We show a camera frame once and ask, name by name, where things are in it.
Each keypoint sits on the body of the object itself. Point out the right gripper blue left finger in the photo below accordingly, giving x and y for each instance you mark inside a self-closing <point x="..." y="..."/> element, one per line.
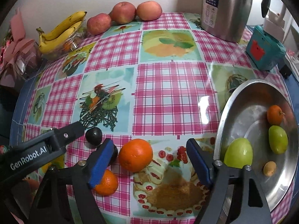
<point x="98" y="162"/>

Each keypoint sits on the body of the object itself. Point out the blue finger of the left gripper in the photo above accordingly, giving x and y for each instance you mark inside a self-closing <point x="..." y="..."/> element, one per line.
<point x="67" y="132"/>

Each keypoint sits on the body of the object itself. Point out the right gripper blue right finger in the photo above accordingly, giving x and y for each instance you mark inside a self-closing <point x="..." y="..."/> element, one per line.
<point x="201" y="162"/>

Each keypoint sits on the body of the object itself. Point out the orange tangerine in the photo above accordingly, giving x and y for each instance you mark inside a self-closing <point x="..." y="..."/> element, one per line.
<point x="108" y="185"/>
<point x="275" y="115"/>
<point x="135" y="155"/>

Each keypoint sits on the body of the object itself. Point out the dark plum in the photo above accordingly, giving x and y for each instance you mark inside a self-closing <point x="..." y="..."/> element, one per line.
<point x="114" y="155"/>
<point x="94" y="136"/>

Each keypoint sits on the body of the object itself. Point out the green guava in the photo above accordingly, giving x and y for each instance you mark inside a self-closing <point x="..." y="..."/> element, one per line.
<point x="278" y="139"/>
<point x="239" y="153"/>

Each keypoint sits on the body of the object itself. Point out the blue quilted table cover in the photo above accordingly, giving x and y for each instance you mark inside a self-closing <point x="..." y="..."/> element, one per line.
<point x="18" y="111"/>

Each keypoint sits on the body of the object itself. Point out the glass mug with logo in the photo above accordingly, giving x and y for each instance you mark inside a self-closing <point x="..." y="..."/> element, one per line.
<point x="4" y="149"/>

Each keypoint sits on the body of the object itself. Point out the large steel basin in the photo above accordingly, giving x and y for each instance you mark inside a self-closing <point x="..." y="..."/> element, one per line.
<point x="244" y="116"/>

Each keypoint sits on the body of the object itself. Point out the pink paper flower bouquet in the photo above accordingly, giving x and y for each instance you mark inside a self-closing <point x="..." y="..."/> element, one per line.
<point x="21" y="57"/>

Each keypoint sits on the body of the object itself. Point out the checkered fruit-print tablecloth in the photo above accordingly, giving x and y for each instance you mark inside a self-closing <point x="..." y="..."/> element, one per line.
<point x="163" y="81"/>

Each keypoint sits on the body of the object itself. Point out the lower yellow banana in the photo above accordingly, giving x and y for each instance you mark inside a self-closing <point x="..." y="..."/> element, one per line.
<point x="48" y="46"/>

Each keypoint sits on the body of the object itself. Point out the yellow banana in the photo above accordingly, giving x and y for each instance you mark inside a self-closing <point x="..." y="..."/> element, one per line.
<point x="63" y="26"/>
<point x="48" y="46"/>

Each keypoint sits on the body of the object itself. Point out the clear plastic fruit tray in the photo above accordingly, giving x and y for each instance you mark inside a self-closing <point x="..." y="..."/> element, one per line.
<point x="70" y="45"/>

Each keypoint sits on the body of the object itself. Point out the upper yellow banana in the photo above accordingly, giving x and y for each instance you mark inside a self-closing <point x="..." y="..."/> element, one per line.
<point x="63" y="26"/>

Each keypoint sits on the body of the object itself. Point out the left red apple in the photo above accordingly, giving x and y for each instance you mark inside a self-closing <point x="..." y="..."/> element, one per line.
<point x="99" y="24"/>

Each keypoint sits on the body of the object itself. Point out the red apple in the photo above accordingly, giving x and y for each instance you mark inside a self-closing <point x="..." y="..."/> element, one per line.
<point x="99" y="24"/>
<point x="123" y="13"/>
<point x="149" y="11"/>

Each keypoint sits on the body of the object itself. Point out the black power adapter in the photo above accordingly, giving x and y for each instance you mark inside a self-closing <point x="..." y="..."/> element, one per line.
<point x="285" y="69"/>

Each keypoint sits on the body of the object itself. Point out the teal plastic box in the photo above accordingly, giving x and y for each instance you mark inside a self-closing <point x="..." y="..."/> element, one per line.
<point x="265" y="50"/>

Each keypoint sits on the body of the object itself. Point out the middle red apple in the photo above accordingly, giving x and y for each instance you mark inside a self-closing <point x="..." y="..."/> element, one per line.
<point x="123" y="13"/>

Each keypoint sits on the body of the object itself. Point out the right red apple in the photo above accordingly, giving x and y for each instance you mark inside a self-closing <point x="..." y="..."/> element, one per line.
<point x="149" y="11"/>

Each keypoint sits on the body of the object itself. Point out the white power strip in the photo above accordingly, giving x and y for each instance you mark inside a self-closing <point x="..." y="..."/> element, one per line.
<point x="274" y="24"/>

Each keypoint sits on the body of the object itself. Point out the stainless steel thermos jug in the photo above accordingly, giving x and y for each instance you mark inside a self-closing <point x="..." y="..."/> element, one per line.
<point x="225" y="19"/>

